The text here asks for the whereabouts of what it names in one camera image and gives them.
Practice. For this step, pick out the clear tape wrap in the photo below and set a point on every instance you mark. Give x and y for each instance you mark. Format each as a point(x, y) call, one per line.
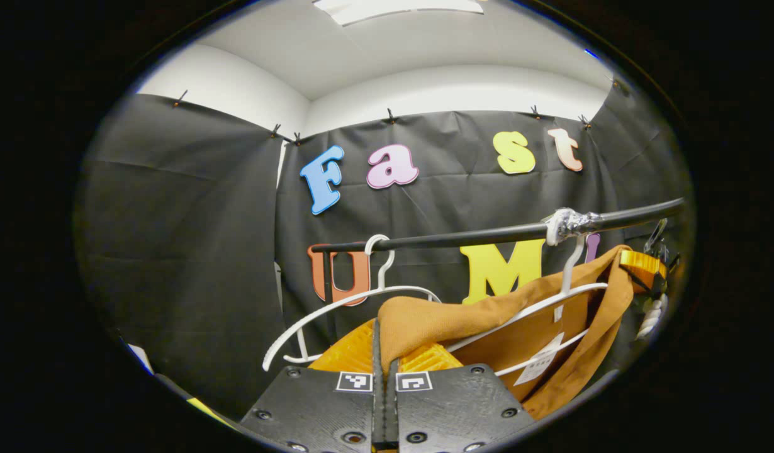
point(569, 223)

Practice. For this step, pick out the white clothes hanger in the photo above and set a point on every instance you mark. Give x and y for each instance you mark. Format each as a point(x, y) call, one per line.
point(336, 305)
point(567, 270)

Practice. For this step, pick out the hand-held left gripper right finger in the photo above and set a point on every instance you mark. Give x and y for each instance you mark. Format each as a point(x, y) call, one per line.
point(456, 409)

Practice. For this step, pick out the brown jacket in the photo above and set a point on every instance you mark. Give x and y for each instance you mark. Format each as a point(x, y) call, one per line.
point(425, 321)

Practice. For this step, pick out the ceiling light panel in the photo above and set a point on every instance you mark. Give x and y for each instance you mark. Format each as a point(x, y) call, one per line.
point(393, 7)

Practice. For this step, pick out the black backdrop cloth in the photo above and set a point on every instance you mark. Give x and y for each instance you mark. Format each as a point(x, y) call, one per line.
point(173, 220)

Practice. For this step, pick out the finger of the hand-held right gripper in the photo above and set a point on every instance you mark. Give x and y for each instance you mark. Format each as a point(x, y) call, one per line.
point(642, 265)

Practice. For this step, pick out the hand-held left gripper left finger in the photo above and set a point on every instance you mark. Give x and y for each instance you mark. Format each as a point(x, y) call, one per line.
point(318, 409)

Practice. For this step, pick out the black clothes rack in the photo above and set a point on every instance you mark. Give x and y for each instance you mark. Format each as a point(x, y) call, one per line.
point(462, 238)

